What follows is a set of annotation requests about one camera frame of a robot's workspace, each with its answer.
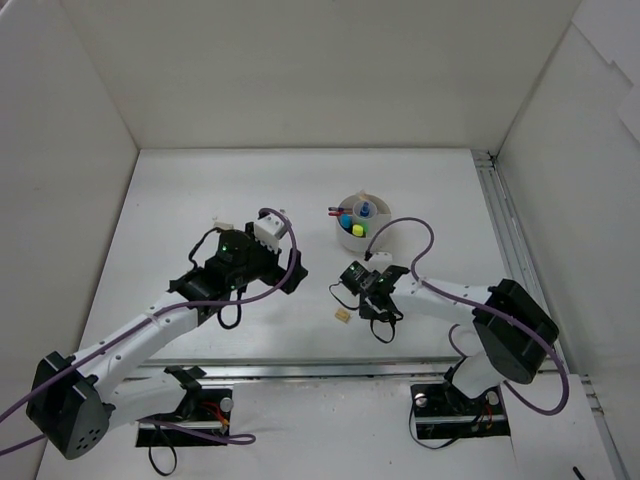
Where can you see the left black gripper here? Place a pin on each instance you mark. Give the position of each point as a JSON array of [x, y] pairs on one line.
[[288, 267]]

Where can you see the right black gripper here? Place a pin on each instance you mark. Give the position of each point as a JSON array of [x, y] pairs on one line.
[[375, 305]]

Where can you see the small wooden clip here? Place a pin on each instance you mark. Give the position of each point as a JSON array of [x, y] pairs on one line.
[[342, 315]]

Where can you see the yellow cap black highlighter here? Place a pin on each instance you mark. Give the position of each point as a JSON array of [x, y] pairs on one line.
[[357, 231]]

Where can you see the clear glue bottle blue cap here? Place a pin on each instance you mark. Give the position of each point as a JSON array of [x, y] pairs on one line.
[[365, 210]]

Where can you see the white round divided organizer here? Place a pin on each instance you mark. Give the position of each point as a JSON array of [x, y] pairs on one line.
[[357, 220]]

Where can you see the beige eraser block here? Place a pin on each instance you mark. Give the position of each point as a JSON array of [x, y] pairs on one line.
[[222, 226]]

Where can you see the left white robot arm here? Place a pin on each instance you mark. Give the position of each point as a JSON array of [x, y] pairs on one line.
[[76, 400]]

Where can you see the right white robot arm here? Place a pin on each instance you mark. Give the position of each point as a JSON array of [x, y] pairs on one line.
[[515, 333]]

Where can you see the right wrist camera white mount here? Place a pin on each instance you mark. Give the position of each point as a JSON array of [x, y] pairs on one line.
[[378, 260]]

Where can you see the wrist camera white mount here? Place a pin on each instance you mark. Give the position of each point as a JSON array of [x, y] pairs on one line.
[[378, 260], [268, 230]]

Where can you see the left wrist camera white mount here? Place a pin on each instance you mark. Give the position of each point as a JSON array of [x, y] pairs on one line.
[[268, 230]]

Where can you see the aluminium frame rail front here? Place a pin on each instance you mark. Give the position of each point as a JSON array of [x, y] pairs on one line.
[[296, 370]]

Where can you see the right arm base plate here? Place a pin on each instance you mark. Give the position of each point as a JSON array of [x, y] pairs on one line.
[[438, 418]]

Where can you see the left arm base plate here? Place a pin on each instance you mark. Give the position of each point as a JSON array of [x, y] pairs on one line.
[[209, 413]]

